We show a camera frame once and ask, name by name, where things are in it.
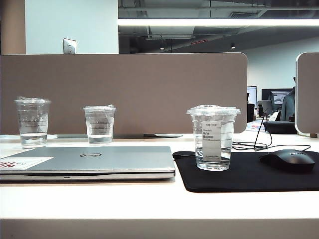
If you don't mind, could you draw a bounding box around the clear cup with white label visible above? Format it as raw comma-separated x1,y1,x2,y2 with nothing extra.
186,104,242,172

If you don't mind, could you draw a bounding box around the short clear plastic cup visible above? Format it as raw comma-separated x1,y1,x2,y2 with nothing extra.
82,104,117,145

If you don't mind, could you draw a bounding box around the silver Dell laptop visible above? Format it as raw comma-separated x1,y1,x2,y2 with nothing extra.
0,146,176,182

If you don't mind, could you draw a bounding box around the tall clear plastic cup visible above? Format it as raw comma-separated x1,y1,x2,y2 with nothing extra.
14,96,52,149

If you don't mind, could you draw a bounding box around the black office chair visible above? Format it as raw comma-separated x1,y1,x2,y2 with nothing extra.
247,103,255,123

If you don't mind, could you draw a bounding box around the white-screen computer monitor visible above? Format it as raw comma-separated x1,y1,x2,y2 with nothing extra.
247,86,257,109

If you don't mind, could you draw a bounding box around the black mouse pad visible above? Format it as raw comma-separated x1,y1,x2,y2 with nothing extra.
172,150,319,193

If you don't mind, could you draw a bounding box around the white ceiling light strip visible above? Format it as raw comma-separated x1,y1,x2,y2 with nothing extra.
118,18,319,26

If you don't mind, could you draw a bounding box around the black pouch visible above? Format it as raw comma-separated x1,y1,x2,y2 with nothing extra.
263,120,299,135

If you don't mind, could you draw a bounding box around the dark computer monitor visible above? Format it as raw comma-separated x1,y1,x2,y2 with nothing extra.
261,88,294,113

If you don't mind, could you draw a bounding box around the person in grey jacket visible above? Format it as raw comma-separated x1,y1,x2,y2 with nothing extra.
281,86,297,122

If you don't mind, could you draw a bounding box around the black computer mouse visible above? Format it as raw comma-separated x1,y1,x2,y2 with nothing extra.
259,149,316,172

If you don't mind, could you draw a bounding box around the narrow brown desk divider panel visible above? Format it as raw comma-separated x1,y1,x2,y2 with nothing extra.
295,52,319,137

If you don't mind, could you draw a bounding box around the desk cable slot cover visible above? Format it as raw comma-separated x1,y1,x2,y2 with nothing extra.
56,133,183,139

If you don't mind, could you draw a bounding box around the black mouse cable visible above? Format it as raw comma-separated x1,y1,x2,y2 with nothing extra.
172,116,312,159

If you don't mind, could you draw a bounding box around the metal wall switch plate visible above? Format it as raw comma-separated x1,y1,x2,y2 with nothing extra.
63,38,77,54

